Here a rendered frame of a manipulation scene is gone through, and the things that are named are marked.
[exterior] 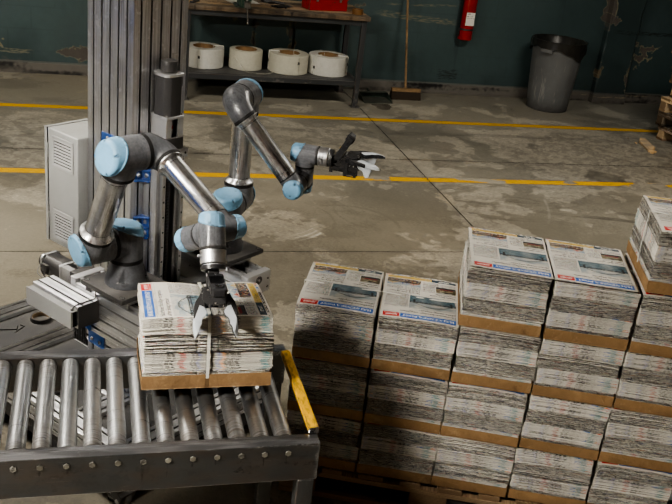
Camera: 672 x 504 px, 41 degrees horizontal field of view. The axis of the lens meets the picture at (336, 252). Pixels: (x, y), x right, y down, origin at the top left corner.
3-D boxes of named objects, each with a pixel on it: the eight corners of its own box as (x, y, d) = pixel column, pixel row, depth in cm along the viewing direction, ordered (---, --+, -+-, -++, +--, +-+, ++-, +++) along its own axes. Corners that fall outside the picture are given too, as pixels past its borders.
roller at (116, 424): (122, 368, 283) (122, 354, 281) (127, 460, 242) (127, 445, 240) (105, 368, 282) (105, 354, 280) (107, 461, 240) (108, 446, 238)
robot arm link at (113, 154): (116, 267, 314) (158, 149, 280) (77, 277, 304) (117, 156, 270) (99, 242, 319) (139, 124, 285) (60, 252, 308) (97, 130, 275)
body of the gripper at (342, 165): (361, 170, 354) (331, 165, 356) (363, 150, 350) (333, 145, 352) (357, 179, 348) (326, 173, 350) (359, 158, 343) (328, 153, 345)
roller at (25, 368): (34, 371, 276) (34, 356, 274) (24, 466, 235) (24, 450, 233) (17, 371, 275) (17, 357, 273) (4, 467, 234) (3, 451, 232)
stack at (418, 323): (293, 434, 389) (312, 258, 355) (565, 480, 380) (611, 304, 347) (276, 490, 353) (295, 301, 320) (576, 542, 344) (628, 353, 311)
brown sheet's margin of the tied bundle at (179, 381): (187, 348, 288) (187, 335, 287) (196, 388, 261) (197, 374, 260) (135, 349, 284) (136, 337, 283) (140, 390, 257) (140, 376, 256)
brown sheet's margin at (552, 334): (533, 292, 348) (535, 281, 346) (608, 303, 346) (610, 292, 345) (542, 338, 313) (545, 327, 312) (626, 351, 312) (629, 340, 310)
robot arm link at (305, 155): (293, 159, 358) (295, 138, 355) (320, 164, 357) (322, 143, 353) (288, 165, 351) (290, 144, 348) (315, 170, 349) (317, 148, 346)
